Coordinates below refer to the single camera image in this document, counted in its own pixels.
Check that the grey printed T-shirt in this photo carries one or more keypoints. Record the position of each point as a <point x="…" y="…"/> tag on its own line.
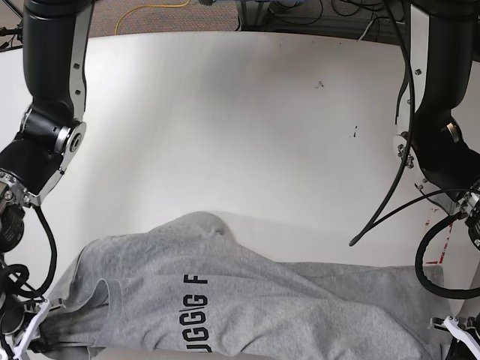
<point x="188" y="286"/>

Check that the black robot arm image-left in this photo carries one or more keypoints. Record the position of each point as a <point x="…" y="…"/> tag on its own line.
<point x="54" y="36"/>

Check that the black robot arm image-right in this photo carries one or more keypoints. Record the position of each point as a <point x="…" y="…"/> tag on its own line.
<point x="437" y="45"/>

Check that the black tripod legs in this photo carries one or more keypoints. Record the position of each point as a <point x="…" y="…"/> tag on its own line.
<point x="11" y="25"/>

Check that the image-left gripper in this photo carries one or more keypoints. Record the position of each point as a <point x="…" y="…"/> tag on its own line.
<point x="21" y="326"/>

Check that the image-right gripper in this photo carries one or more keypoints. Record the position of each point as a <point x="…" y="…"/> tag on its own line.
<point x="465" y="336"/>

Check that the red tape rectangle marking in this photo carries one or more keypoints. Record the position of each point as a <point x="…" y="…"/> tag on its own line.
<point x="436" y="250"/>

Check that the grey metal frame leg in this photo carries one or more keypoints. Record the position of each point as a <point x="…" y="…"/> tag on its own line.
<point x="253" y="15"/>

